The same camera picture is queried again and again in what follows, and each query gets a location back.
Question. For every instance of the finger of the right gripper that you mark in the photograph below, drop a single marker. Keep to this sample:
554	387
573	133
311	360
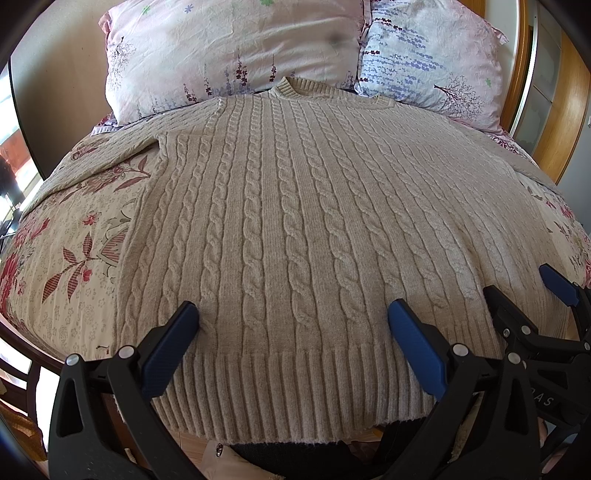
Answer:
520	335
569	293

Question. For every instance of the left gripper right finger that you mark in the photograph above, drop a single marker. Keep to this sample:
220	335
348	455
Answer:
483	425

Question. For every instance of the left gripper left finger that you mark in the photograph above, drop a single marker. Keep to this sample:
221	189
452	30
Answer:
83	441

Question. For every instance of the floral bed quilt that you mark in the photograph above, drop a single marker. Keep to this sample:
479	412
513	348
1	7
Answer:
69	258

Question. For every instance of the blue floral pillow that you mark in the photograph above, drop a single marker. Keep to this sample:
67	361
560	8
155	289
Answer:
435	55

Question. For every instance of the pink floral pillow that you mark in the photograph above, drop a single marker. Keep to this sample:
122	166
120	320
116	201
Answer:
163	55

